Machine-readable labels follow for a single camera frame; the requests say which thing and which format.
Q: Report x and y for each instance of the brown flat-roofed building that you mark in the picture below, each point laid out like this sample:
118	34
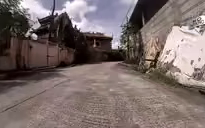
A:
98	41

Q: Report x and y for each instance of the grey concrete road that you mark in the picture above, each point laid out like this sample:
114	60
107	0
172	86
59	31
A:
100	96

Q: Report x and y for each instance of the small green tree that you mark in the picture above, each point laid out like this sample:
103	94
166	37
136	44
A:
126	38

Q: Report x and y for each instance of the house with tiered roof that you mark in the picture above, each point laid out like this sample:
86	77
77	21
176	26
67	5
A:
56	26

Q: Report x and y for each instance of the utility pole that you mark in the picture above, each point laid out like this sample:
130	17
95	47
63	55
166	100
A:
51	23

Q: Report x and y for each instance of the dark roofed building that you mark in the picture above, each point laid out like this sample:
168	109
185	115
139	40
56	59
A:
146	11

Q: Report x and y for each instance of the large leafy tree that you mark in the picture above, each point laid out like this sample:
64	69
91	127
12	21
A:
6	16

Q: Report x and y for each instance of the pink boundary wall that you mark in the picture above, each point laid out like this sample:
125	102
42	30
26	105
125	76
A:
33	53

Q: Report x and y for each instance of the peeling white concrete wall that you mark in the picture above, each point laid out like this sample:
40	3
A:
186	50

